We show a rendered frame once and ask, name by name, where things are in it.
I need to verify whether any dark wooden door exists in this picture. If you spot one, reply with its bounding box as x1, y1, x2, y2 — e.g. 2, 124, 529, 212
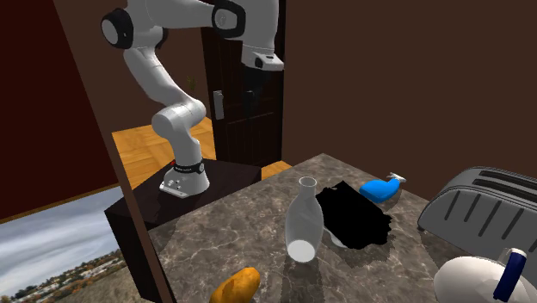
200, 0, 287, 168

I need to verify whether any clear glass bottle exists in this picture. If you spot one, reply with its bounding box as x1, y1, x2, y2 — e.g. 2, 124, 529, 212
284, 176, 325, 264

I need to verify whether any blue spray bottle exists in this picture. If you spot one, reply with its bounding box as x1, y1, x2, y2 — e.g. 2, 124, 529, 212
359, 172, 408, 205

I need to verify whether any dark robot stand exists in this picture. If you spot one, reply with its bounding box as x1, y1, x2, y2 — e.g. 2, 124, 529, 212
103, 159, 263, 297

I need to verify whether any orange-brown bread loaf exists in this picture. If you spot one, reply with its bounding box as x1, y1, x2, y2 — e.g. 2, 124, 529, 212
208, 266, 262, 303

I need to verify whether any grey toaster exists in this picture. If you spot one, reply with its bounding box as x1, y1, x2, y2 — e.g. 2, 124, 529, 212
417, 165, 537, 270

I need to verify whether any white jug with blue handle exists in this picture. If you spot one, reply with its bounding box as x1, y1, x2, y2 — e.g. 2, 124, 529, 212
432, 246, 537, 303

